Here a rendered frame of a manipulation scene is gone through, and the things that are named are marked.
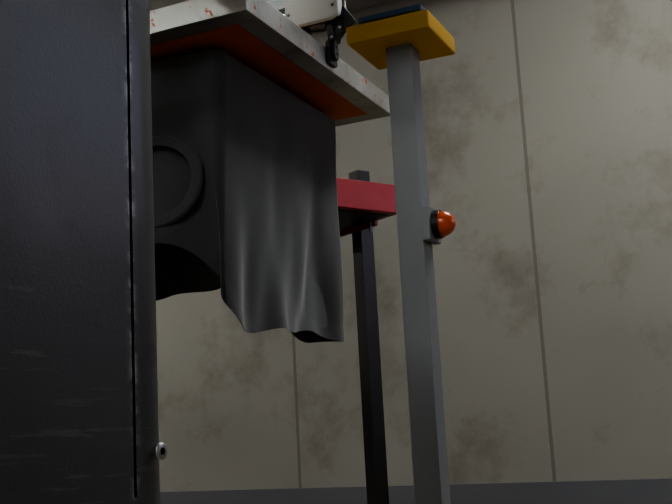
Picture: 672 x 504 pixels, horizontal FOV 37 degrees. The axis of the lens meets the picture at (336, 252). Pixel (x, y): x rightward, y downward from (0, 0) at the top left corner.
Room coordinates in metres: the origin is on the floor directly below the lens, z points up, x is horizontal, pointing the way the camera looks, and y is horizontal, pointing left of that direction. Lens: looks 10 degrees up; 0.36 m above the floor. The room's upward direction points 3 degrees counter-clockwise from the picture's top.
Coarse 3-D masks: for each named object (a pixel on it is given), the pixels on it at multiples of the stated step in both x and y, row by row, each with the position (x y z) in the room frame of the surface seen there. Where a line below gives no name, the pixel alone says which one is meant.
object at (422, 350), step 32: (352, 32) 1.42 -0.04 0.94; (384, 32) 1.40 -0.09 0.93; (416, 32) 1.39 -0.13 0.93; (448, 32) 1.46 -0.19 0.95; (384, 64) 1.52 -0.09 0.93; (416, 64) 1.45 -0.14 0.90; (416, 96) 1.44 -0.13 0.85; (416, 128) 1.43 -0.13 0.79; (416, 160) 1.43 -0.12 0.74; (416, 192) 1.43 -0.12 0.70; (416, 224) 1.44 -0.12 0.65; (416, 256) 1.44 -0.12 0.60; (416, 288) 1.44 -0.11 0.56; (416, 320) 1.44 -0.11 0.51; (416, 352) 1.44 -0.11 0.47; (416, 384) 1.44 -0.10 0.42; (416, 416) 1.44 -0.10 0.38; (416, 448) 1.44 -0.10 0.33; (416, 480) 1.45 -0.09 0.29; (448, 480) 1.46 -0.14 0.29
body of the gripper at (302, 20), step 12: (288, 0) 1.64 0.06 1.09; (300, 0) 1.62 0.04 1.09; (312, 0) 1.62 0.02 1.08; (324, 0) 1.61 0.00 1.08; (336, 0) 1.60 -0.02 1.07; (288, 12) 1.64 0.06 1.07; (300, 12) 1.62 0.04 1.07; (312, 12) 1.62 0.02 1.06; (324, 12) 1.61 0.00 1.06; (336, 12) 1.60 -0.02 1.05; (300, 24) 1.63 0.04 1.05; (312, 24) 1.62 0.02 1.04; (324, 24) 1.64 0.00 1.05
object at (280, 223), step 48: (240, 96) 1.52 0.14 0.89; (288, 96) 1.68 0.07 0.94; (240, 144) 1.53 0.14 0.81; (288, 144) 1.67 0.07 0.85; (240, 192) 1.52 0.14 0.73; (288, 192) 1.67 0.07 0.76; (336, 192) 1.86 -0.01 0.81; (240, 240) 1.52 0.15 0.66; (288, 240) 1.67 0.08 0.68; (336, 240) 1.85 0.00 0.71; (240, 288) 1.52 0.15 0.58; (288, 288) 1.68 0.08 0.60; (336, 288) 1.84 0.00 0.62; (336, 336) 1.84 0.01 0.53
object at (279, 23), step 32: (192, 0) 1.40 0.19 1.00; (224, 0) 1.38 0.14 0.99; (256, 0) 1.40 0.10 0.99; (160, 32) 1.43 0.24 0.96; (192, 32) 1.44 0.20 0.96; (256, 32) 1.45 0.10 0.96; (288, 32) 1.49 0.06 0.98; (320, 64) 1.60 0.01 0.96; (352, 96) 1.78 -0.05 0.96; (384, 96) 1.87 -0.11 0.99
